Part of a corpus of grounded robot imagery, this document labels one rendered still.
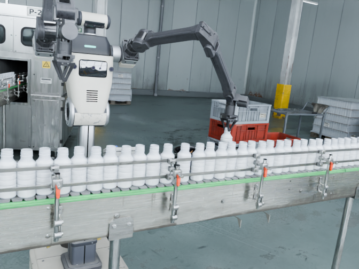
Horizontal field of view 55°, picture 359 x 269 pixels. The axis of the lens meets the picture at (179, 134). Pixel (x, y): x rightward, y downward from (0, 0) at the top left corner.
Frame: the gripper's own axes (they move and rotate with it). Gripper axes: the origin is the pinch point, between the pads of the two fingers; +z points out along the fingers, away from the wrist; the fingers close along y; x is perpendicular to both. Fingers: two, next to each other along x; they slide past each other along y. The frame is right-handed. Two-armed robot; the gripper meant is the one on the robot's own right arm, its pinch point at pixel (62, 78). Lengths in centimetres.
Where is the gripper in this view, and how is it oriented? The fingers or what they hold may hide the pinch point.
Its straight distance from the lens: 140.3
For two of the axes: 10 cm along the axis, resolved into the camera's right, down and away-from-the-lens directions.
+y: 4.7, 2.3, -8.5
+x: 8.7, -0.1, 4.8
